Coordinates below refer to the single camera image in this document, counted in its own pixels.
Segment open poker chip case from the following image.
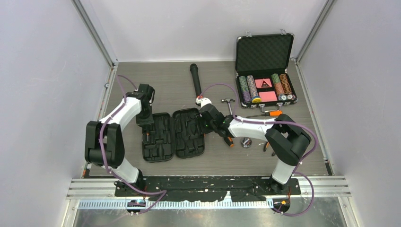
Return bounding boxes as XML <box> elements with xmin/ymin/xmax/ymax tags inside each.
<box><xmin>235</xmin><ymin>33</ymin><xmax>298</xmax><ymax>108</ymax></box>

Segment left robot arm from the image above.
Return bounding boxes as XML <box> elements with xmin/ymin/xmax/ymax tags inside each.
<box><xmin>84</xmin><ymin>84</ymin><xmax>155</xmax><ymax>196</ymax></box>

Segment small round bit holder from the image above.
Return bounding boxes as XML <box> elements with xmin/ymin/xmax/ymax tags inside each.
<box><xmin>240</xmin><ymin>137</ymin><xmax>253</xmax><ymax>148</ymax></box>

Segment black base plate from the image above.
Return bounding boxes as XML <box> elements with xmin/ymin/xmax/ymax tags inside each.
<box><xmin>134</xmin><ymin>176</ymin><xmax>301</xmax><ymax>202</ymax></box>

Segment orange handled screwdriver by case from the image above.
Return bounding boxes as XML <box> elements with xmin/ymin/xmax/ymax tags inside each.
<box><xmin>246</xmin><ymin>110</ymin><xmax>282</xmax><ymax>118</ymax></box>

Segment orange handled pliers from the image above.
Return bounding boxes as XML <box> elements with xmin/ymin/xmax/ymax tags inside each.
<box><xmin>263</xmin><ymin>142</ymin><xmax>276</xmax><ymax>157</ymax></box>

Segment black tool kit case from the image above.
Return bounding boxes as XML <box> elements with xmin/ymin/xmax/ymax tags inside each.
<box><xmin>142</xmin><ymin>108</ymin><xmax>205</xmax><ymax>163</ymax></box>

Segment claw hammer black handle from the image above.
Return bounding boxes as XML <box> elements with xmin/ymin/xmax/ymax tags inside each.
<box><xmin>221</xmin><ymin>98</ymin><xmax>235</xmax><ymax>115</ymax></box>

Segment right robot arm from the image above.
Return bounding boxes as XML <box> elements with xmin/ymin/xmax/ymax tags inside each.
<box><xmin>197</xmin><ymin>104</ymin><xmax>312</xmax><ymax>194</ymax></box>

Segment black microphone orange end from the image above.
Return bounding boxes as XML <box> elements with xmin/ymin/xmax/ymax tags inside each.
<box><xmin>190</xmin><ymin>63</ymin><xmax>202</xmax><ymax>97</ymax></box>

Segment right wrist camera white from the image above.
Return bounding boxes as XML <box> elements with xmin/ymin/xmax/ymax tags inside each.
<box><xmin>195</xmin><ymin>96</ymin><xmax>212</xmax><ymax>109</ymax></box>

